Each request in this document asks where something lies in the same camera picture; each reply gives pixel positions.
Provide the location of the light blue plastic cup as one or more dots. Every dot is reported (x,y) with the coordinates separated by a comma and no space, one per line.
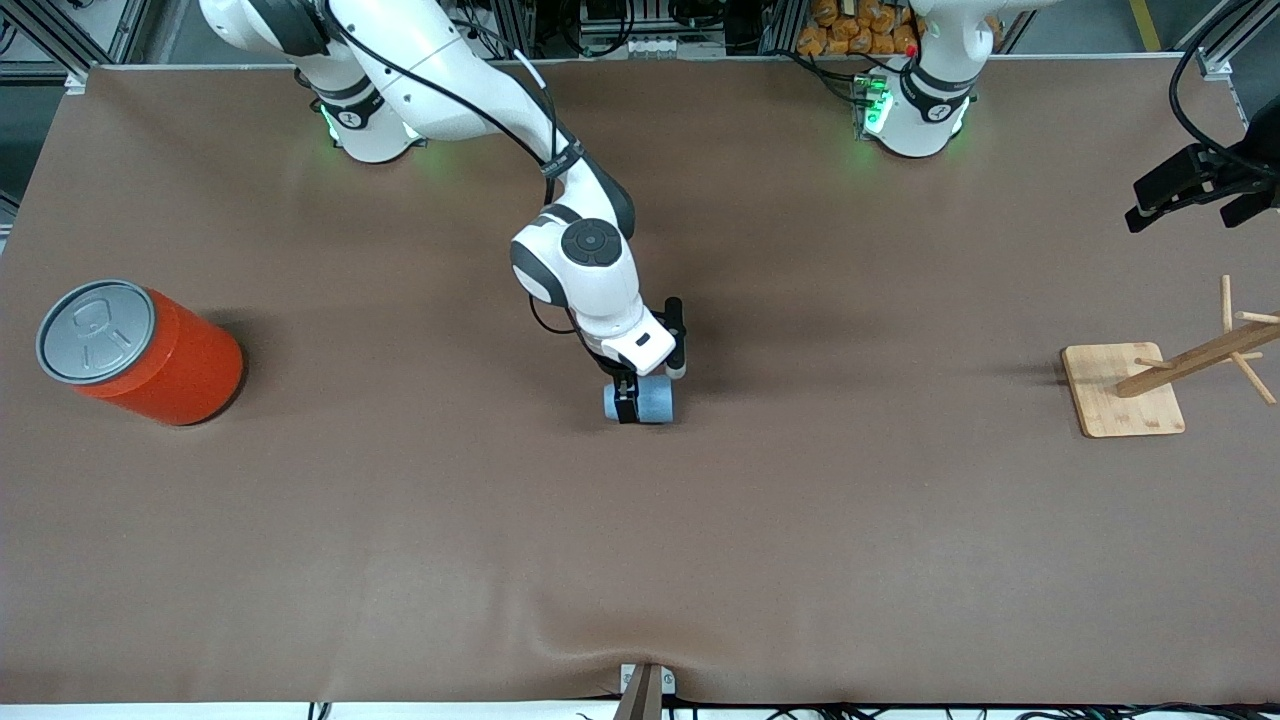
(655,400)

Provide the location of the wooden cup rack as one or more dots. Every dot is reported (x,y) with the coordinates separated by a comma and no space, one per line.
(1125,395)

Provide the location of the aluminium frame profile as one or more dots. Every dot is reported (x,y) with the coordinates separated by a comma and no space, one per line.
(1235,40)
(90,35)

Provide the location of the metal clamp bracket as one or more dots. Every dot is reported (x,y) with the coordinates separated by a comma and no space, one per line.
(645,690)

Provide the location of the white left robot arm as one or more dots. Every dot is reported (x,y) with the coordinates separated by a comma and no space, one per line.
(925,100)

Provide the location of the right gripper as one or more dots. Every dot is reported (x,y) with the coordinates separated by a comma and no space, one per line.
(609,364)

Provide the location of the white power strip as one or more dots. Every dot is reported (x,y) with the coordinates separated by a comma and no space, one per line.
(675,46)

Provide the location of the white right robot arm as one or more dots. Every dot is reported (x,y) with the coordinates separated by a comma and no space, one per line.
(590,270)

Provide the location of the orange can with grey lid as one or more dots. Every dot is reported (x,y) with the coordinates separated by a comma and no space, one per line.
(170,365)

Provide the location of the orange packaged goods pile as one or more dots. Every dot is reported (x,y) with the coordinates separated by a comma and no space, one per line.
(850,30)

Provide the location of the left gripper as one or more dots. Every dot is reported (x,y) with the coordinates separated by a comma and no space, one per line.
(1243,166)

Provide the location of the brown table cover cloth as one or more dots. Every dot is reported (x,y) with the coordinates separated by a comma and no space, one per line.
(640,550)

